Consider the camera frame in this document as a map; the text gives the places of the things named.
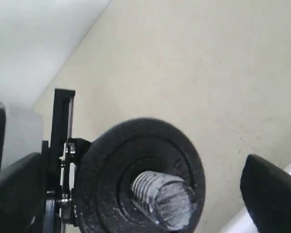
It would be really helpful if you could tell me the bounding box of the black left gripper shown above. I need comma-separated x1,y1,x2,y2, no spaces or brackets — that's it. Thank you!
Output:
42,88,92,233

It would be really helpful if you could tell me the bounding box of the white plastic tray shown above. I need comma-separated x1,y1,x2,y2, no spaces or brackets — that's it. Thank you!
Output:
218,155,291,233

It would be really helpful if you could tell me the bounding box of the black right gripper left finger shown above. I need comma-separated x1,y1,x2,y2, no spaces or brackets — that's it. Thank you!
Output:
0,153,47,233

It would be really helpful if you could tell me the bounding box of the black weight plate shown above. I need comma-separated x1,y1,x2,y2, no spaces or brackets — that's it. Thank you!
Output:
75,118,206,233

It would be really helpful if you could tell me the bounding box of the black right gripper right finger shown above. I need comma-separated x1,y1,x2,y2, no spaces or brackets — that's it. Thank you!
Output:
240,154,291,233

